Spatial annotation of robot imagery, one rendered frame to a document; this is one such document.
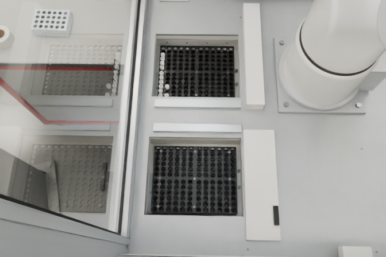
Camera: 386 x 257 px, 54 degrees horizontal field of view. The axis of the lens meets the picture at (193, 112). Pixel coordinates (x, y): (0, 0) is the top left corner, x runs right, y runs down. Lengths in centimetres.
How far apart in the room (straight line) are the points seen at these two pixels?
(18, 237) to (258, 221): 66
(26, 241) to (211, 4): 93
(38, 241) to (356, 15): 66
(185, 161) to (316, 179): 34
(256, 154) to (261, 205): 13
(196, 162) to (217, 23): 41
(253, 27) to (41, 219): 83
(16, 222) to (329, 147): 81
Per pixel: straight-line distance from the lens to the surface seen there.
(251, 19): 113
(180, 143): 110
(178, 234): 96
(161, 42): 121
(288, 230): 98
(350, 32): 82
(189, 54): 115
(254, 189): 96
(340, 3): 80
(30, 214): 42
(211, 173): 102
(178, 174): 105
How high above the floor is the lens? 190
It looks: 69 degrees down
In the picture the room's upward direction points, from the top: 2 degrees counter-clockwise
